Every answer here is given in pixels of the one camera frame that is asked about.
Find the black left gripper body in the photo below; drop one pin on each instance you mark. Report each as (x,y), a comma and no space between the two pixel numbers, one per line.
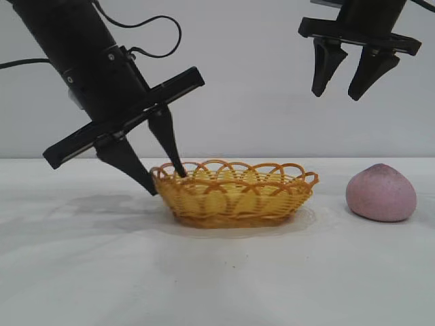
(108,88)

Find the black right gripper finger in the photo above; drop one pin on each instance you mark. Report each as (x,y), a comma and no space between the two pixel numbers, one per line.
(372,73)
(326,64)

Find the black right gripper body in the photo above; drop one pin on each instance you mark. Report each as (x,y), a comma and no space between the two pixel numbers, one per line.
(368,22)

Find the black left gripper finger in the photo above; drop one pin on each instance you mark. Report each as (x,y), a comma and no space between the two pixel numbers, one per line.
(127,159)
(164,136)

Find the yellow woven plastic basket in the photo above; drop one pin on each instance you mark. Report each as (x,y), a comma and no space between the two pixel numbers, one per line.
(234,203)

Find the pink toy peach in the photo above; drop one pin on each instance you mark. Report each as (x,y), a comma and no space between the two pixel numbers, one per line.
(380,195)

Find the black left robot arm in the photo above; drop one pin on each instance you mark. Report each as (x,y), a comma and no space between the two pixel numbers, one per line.
(61,27)

